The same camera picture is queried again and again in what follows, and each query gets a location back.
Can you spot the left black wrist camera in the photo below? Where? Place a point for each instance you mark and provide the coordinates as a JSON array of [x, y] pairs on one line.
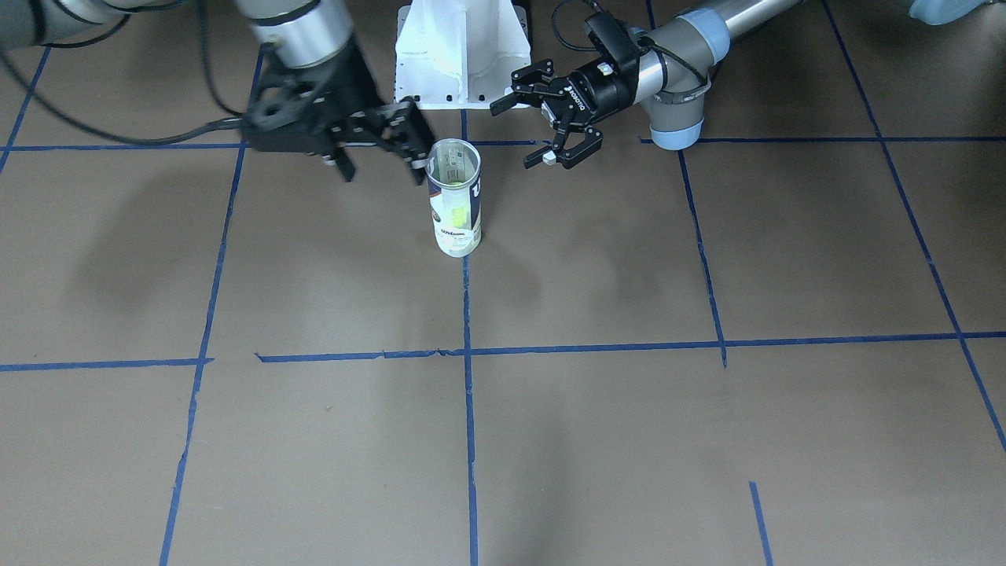
[[615, 43]]

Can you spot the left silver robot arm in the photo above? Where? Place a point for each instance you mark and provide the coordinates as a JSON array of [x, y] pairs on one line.
[[683, 73]]

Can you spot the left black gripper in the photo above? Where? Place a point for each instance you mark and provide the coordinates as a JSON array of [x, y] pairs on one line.
[[591, 89]]

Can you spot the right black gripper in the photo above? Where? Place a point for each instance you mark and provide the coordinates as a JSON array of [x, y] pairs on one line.
[[351, 86]]

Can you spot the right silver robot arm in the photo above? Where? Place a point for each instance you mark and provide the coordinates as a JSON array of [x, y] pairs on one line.
[[304, 32]]

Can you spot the white mounting post with base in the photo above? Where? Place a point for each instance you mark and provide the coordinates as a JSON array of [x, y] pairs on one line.
[[460, 54]]

